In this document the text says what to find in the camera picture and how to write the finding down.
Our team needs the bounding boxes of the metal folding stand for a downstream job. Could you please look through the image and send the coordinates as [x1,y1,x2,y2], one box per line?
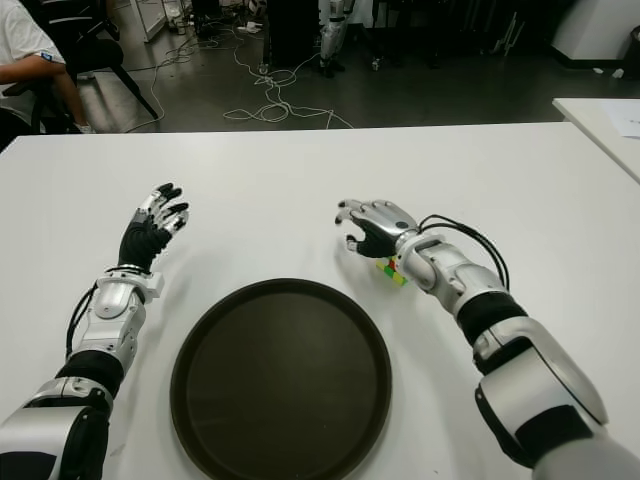
[492,9,526,56]

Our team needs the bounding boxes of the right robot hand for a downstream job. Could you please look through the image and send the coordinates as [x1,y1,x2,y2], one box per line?
[335,198,421,261]

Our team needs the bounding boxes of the standing humanoid robot legs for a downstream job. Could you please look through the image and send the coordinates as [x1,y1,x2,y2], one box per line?
[318,0,357,77]

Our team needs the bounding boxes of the multicoloured Rubik's cube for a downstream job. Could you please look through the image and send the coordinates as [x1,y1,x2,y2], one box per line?
[375,253,410,289]

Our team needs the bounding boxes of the white side table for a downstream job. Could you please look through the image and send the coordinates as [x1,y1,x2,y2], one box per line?
[551,97,640,184]

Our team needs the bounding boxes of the white paper sheet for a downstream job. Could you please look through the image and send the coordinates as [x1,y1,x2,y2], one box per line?
[602,99,640,139]

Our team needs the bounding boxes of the black office chair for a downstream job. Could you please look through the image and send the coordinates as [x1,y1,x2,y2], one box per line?
[29,0,160,135]

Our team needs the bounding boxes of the seated person white shirt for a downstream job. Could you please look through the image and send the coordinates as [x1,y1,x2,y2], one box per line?
[0,0,96,151]

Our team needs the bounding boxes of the round dark brown plate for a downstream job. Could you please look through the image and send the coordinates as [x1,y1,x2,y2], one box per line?
[169,278,394,480]

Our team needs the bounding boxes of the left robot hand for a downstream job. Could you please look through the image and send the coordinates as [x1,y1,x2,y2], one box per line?
[118,182,191,275]

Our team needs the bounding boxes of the tangled white floor cable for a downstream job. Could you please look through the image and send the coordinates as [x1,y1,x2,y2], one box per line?
[222,27,354,130]

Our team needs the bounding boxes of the white cabinet black base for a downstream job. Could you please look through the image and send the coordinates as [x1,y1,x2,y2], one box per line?
[549,0,640,66]

